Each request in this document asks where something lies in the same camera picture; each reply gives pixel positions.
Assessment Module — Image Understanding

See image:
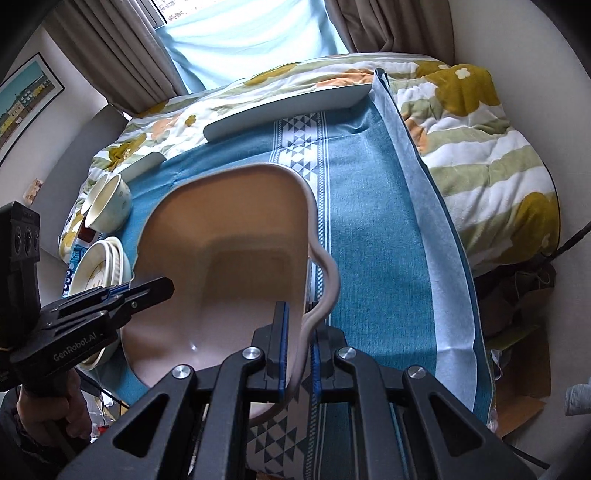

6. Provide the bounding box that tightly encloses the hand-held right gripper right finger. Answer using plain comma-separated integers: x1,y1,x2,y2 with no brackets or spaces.
310,324,540,480

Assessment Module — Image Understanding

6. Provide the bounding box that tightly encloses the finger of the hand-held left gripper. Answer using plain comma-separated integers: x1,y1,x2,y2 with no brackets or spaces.
124,276,175,315
95,281,139,302

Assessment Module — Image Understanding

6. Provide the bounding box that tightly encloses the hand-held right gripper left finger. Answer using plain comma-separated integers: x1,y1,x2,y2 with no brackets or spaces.
60,301,291,480

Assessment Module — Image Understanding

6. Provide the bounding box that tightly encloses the yellow duck print plate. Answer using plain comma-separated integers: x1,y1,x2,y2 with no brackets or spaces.
76,251,136,371

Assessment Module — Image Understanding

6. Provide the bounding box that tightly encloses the small white bowl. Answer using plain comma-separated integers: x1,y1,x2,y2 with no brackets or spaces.
86,178,134,232

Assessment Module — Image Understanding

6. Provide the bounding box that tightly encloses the white cup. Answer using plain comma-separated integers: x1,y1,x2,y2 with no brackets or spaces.
83,172,122,220

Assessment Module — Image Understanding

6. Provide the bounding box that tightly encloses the pink plate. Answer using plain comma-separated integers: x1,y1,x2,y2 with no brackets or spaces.
121,162,342,424

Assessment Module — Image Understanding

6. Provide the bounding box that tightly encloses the person's left forearm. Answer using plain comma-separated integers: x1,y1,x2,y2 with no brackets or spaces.
0,390,61,480

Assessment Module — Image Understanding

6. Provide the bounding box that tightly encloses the person's left hand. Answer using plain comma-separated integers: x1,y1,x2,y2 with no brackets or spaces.
16,368,89,459

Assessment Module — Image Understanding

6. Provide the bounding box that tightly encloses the blue printed packet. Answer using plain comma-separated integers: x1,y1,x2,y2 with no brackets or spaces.
59,225,101,298

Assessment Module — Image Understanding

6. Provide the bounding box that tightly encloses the grey headboard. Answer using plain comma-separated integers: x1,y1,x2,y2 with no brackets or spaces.
0,103,127,261

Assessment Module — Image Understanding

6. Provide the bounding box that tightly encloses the blue patterned tablecloth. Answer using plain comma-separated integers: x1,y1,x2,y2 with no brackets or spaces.
111,68,498,480

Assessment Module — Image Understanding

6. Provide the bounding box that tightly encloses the cardboard box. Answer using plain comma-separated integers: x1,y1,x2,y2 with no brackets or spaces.
488,323,551,440

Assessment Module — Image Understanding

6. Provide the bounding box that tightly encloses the grey cloth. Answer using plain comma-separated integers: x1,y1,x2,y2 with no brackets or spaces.
564,375,591,417

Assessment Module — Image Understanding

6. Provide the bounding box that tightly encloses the light blue hanging cloth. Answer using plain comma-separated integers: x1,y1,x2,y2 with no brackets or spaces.
161,0,357,94

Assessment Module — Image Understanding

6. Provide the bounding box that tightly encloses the floral striped quilt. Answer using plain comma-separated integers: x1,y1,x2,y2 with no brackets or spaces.
57,52,562,274

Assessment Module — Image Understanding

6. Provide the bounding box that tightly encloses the window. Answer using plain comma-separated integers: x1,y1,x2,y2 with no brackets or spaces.
151,0,186,23

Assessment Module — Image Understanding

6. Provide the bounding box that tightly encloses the framed wall poster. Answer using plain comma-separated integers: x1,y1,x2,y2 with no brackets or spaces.
0,52,66,167

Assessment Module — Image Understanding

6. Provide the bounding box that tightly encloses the black cable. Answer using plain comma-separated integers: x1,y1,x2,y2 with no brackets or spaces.
536,225,591,266

